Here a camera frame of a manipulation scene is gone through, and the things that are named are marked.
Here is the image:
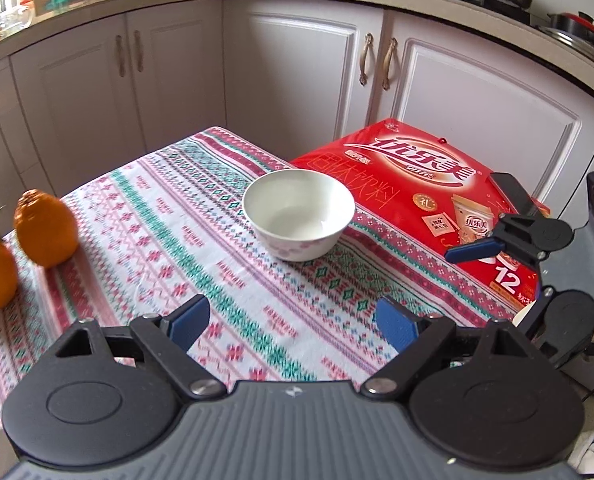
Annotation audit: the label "small white pink bowl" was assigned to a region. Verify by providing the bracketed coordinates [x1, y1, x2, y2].
[240, 168, 355, 262]

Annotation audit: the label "white kitchen cabinets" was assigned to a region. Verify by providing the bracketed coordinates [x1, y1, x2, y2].
[0, 0, 594, 226]

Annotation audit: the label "red drink mix box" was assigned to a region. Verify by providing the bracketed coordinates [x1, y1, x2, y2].
[291, 119, 538, 325]

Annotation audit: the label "patterned red green tablecloth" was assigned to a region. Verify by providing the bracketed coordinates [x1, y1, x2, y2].
[0, 127, 512, 426]

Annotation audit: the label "orange without leaf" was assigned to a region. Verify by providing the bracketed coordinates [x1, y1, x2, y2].
[12, 190, 79, 269]

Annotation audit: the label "red lidded pot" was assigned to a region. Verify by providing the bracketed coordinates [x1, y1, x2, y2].
[548, 12, 594, 47]

